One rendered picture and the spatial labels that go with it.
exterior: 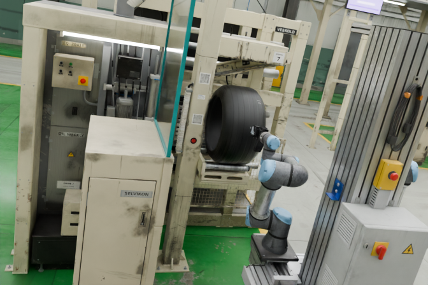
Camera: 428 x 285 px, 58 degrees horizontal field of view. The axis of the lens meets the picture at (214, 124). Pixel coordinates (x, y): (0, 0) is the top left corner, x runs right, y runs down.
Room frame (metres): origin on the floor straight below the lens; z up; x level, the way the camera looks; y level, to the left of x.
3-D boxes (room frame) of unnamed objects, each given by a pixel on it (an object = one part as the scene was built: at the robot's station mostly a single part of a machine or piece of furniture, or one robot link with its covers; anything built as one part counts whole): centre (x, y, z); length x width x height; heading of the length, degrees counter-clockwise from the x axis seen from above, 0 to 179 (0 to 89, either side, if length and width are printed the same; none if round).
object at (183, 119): (2.60, 0.21, 1.19); 0.05 x 0.04 x 0.48; 18
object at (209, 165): (2.62, -0.15, 0.90); 0.35 x 0.05 x 0.05; 108
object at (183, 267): (2.65, 0.14, 0.02); 0.27 x 0.27 x 0.04; 18
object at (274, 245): (2.00, -0.48, 0.77); 0.15 x 0.15 x 0.10
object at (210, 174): (2.61, -0.14, 0.84); 0.36 x 0.09 x 0.06; 108
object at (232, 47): (3.07, -0.13, 1.71); 0.61 x 0.25 x 0.15; 108
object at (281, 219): (2.00, -0.47, 0.88); 0.13 x 0.12 x 0.14; 89
